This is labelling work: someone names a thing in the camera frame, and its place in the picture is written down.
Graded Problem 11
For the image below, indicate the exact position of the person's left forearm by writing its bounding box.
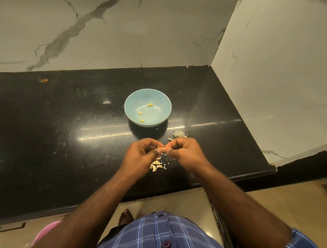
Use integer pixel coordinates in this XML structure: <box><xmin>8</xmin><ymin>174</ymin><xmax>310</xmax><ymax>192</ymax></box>
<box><xmin>33</xmin><ymin>173</ymin><xmax>138</xmax><ymax>248</ymax></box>

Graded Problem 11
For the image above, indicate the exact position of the person's right forearm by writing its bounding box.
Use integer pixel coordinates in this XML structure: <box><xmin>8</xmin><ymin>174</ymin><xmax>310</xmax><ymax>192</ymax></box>
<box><xmin>197</xmin><ymin>166</ymin><xmax>293</xmax><ymax>248</ymax></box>

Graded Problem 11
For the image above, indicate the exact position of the pile of garlic skins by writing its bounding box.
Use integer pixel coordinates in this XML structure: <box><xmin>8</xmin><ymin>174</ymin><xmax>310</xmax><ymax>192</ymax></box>
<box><xmin>150</xmin><ymin>156</ymin><xmax>169</xmax><ymax>172</ymax></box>

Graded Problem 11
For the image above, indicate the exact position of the pink plastic bucket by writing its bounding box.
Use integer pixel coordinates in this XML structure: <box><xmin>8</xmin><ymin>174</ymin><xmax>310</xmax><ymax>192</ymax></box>
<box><xmin>32</xmin><ymin>220</ymin><xmax>63</xmax><ymax>247</ymax></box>

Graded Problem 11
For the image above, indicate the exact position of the garlic peel scrap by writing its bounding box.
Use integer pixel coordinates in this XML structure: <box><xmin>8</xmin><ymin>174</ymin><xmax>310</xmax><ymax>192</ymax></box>
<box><xmin>168</xmin><ymin>130</ymin><xmax>188</xmax><ymax>142</ymax></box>

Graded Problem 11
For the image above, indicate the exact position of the blue plaid shirt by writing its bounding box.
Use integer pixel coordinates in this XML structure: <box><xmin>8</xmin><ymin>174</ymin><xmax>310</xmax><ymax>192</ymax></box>
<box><xmin>97</xmin><ymin>211</ymin><xmax>318</xmax><ymax>248</ymax></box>

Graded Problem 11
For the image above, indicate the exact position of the black cabinet trim strip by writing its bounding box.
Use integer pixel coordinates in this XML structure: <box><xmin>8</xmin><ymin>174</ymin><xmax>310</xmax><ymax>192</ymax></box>
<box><xmin>211</xmin><ymin>202</ymin><xmax>235</xmax><ymax>248</ymax></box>

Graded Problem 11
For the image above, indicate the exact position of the black drawer handle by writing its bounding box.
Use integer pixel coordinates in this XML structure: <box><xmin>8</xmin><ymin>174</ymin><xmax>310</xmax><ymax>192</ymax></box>
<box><xmin>0</xmin><ymin>223</ymin><xmax>26</xmax><ymax>232</ymax></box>

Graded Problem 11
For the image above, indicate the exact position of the person's left foot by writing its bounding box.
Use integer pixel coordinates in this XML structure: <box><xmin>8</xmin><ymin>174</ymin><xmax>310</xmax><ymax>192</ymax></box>
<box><xmin>118</xmin><ymin>208</ymin><xmax>135</xmax><ymax>227</ymax></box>

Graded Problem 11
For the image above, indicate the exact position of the person's right hand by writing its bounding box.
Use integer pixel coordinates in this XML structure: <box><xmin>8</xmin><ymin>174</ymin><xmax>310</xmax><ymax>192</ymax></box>
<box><xmin>165</xmin><ymin>137</ymin><xmax>213</xmax><ymax>180</ymax></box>

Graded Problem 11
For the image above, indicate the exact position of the person's left hand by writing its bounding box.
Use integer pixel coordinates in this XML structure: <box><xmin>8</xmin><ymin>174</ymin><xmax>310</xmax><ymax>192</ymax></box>
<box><xmin>120</xmin><ymin>137</ymin><xmax>166</xmax><ymax>184</ymax></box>

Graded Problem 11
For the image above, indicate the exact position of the light blue bowl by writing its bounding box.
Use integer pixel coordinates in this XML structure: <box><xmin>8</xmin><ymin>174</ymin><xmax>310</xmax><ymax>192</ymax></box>
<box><xmin>124</xmin><ymin>88</ymin><xmax>172</xmax><ymax>127</ymax></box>

